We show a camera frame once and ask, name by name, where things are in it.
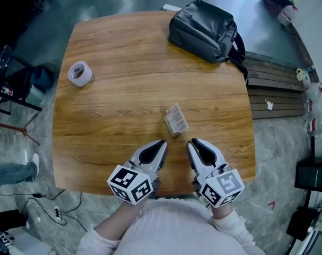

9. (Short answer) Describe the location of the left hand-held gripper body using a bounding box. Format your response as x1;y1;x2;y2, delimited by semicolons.
107;152;161;206

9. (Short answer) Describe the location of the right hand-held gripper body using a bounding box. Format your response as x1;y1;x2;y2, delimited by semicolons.
191;161;246;209

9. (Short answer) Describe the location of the clear plastic card holder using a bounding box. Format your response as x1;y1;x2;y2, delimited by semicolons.
163;103;189;138

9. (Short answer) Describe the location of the tan printed card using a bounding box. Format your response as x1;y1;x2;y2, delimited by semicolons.
167;107;188;133

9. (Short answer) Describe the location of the person's right forearm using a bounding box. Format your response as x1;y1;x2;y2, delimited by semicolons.
210;208;257;255

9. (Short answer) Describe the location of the grey shoulder bag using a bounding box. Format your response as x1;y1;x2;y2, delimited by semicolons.
168;0;249;85

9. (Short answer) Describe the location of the person's left forearm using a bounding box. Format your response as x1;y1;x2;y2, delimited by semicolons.
76;200;146;255

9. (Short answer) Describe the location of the person's pink sweater torso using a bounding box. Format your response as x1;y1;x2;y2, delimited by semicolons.
115;197;267;255

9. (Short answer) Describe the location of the dark wooden slatted bench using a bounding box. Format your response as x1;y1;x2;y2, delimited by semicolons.
241;50;307;121

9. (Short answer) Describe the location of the black equipment stand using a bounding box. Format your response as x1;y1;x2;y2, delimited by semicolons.
286;135;322;242

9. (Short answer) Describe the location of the clear tape roll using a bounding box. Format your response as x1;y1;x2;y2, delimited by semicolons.
68;61;93;88

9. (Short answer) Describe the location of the pile of clear plastic bottles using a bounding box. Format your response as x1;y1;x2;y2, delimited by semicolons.
295;65;322;137

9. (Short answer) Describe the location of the red folding stand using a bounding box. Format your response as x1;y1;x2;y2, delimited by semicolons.
0;114;41;146

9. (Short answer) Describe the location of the teal bin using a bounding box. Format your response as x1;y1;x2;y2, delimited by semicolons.
30;64;56;93

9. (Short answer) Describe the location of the flat white box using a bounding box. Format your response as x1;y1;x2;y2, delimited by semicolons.
162;4;183;12

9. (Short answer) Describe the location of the white plastic jug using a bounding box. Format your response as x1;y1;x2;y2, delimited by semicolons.
277;5;299;27

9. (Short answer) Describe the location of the black equipment pile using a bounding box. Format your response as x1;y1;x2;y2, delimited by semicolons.
0;0;56;50

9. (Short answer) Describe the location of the black power cable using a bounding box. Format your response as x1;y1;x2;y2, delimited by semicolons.
0;188;88;233

